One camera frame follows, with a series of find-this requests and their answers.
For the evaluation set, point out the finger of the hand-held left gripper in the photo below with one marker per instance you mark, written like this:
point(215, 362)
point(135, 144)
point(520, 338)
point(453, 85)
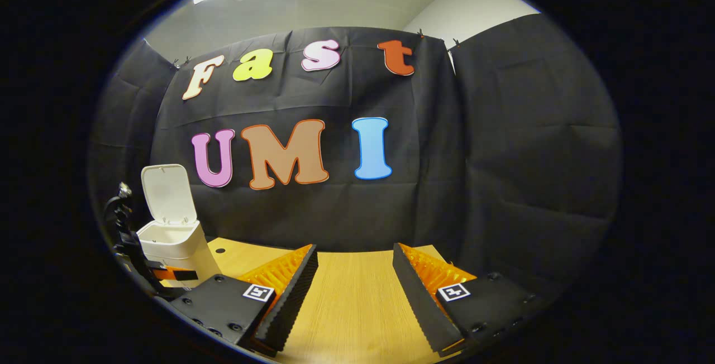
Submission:
point(167, 274)

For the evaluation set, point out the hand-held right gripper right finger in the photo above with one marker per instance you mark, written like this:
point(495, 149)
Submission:
point(419, 300)

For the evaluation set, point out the wooden desktop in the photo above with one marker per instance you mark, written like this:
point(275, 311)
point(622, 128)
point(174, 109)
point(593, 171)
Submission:
point(352, 308)

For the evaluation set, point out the white desktop garbage bin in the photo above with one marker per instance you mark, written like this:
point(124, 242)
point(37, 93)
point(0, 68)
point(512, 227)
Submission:
point(167, 241)

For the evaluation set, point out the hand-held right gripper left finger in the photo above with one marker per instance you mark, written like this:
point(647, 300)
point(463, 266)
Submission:
point(293, 297)

